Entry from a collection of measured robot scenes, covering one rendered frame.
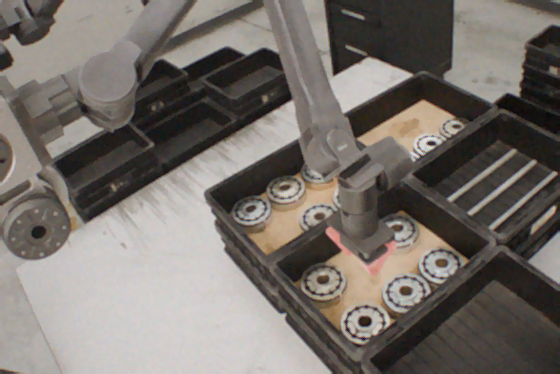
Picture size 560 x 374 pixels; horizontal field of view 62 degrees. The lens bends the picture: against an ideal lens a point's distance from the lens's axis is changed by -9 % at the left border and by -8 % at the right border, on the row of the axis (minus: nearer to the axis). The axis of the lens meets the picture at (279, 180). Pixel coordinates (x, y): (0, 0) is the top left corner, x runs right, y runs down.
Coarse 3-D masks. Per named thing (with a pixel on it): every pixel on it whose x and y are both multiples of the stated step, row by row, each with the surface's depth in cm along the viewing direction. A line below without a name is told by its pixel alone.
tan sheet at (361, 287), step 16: (432, 240) 117; (336, 256) 118; (352, 256) 118; (400, 256) 115; (416, 256) 114; (352, 272) 114; (384, 272) 113; (400, 272) 112; (416, 272) 111; (352, 288) 111; (368, 288) 110; (352, 304) 108; (336, 320) 105
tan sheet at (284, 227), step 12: (312, 192) 136; (324, 192) 135; (312, 204) 133; (276, 216) 131; (288, 216) 131; (276, 228) 128; (288, 228) 128; (264, 240) 126; (276, 240) 125; (288, 240) 125
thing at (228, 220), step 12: (288, 144) 137; (252, 168) 132; (228, 180) 129; (204, 192) 127; (216, 204) 124; (228, 216) 120; (240, 228) 116; (312, 228) 113; (252, 240) 113; (300, 240) 111; (252, 252) 112; (264, 252) 110; (276, 252) 109; (264, 264) 110
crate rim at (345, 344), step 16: (384, 192) 118; (448, 208) 110; (464, 224) 106; (304, 240) 111; (288, 256) 109; (480, 256) 99; (272, 272) 107; (464, 272) 97; (288, 288) 102; (304, 304) 98; (416, 304) 94; (320, 320) 95; (400, 320) 92; (336, 336) 92; (384, 336) 90; (352, 352) 88
